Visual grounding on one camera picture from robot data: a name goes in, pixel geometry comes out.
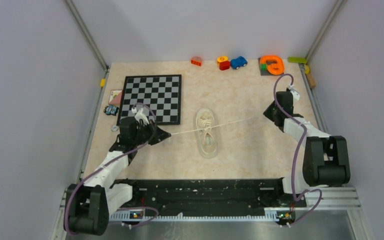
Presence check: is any yellow clip left rail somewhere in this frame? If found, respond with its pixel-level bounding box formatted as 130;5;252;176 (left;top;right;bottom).
99;78;106;88

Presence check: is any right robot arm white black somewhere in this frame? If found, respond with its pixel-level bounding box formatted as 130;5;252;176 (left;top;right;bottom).
263;90;351;206

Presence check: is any white cable duct strip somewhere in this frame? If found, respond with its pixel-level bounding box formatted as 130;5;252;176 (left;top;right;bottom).
109;211;279;222

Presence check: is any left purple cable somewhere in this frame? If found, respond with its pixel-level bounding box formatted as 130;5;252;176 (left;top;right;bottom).
63;102;160;233

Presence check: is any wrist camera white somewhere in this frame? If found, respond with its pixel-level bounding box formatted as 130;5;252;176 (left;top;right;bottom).
287;84;301;101
131;106;150;126

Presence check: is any small blue toy robot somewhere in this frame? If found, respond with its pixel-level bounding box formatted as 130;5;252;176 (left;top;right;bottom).
103;105;120;116

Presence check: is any black white chessboard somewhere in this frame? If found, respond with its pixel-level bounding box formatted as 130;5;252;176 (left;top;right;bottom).
117;74;182;125

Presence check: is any blue toy car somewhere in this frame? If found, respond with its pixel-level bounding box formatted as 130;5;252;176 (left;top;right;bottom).
230;56;248;70

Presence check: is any wooden block right rail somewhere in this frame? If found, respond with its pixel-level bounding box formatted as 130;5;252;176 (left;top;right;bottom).
306;73;317;89

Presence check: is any green block on rail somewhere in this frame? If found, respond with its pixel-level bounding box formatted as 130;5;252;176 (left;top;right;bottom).
287;56;308;65

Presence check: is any beige lace sneaker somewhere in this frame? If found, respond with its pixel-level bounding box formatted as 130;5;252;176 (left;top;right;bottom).
195;107;218;159

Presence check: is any red toy block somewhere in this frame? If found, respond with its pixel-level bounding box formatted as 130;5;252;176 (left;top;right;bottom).
218;60;231;71

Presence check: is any small round silver disc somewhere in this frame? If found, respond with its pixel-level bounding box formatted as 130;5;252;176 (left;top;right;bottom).
111;125;119;132

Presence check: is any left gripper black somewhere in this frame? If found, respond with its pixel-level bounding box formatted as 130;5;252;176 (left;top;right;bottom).
132;118;171;146

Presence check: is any orange toy block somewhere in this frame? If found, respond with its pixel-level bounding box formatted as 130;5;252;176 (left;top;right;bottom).
190;56;203;67

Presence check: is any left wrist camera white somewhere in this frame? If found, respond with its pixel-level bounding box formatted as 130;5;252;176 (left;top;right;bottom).
131;106;150;126

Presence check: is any pink tangram card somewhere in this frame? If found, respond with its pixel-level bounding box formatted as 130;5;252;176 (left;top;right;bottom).
108;89;123;106

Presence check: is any orange marble track toy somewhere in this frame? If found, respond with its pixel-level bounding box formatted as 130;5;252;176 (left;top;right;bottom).
258;55;285;76

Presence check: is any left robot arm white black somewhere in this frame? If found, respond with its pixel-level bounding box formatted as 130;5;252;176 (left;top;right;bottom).
63;116;172;236

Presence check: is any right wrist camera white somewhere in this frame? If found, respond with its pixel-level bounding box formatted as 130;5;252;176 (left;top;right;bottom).
287;84;301;101

